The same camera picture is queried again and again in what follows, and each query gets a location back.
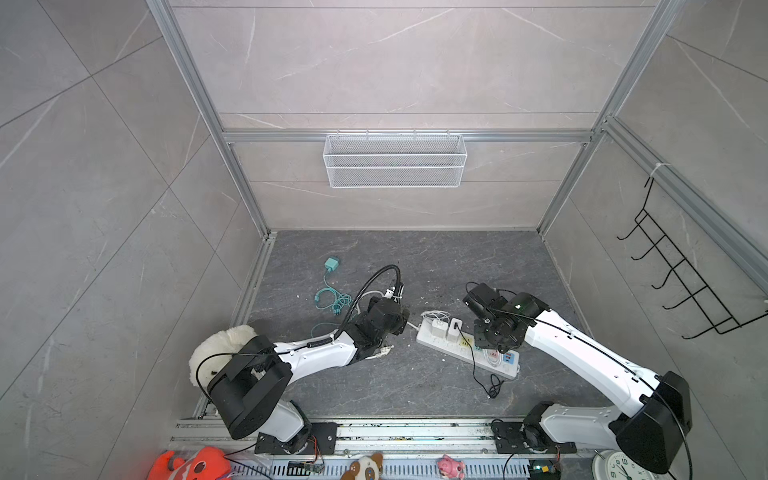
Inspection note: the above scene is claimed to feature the white charger with black cable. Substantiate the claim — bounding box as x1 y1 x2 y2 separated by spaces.
446 319 504 399

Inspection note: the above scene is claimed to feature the red plush toy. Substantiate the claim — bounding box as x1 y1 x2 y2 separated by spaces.
147 446 232 480

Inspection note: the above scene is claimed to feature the white multicolour power strip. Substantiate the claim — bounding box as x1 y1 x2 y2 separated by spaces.
409 310 520 380

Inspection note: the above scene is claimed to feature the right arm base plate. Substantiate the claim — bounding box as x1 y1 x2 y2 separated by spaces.
490 419 577 455

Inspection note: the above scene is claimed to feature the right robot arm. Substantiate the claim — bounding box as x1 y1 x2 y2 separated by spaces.
463 282 692 474

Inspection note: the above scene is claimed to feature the black wire hook rack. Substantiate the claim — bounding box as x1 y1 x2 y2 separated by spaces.
616 177 767 341

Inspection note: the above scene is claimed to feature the white plush dog toy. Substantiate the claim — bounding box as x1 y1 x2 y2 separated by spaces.
188 325 257 387

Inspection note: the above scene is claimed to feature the white wire mesh basket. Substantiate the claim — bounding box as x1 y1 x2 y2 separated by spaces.
323 133 468 189

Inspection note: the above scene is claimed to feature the pink plush toy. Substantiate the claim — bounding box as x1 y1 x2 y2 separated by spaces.
437 455 466 480

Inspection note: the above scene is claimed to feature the teal charger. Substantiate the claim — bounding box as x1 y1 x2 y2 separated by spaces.
314 257 352 316

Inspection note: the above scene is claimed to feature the brown white plush puppy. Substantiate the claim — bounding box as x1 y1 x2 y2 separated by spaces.
340 452 384 480

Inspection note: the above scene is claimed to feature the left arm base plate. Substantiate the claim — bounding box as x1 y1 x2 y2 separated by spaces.
254 422 339 456

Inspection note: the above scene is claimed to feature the white analog clock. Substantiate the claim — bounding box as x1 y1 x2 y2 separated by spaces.
592 450 656 480

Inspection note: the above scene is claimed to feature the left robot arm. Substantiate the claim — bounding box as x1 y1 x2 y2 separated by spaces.
189 264 409 450

